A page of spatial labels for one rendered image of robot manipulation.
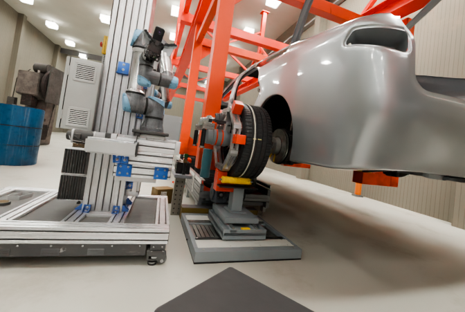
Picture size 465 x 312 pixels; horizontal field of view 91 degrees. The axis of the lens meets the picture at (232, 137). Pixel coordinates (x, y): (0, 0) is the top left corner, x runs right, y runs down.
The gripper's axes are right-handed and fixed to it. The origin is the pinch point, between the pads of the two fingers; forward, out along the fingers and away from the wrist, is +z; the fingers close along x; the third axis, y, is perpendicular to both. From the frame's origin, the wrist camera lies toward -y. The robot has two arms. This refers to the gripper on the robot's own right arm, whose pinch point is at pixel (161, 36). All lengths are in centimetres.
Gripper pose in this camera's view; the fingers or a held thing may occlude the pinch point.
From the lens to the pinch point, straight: 115.3
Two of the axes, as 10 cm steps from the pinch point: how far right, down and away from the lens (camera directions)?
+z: 5.1, 0.4, -8.6
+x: -8.2, -2.7, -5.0
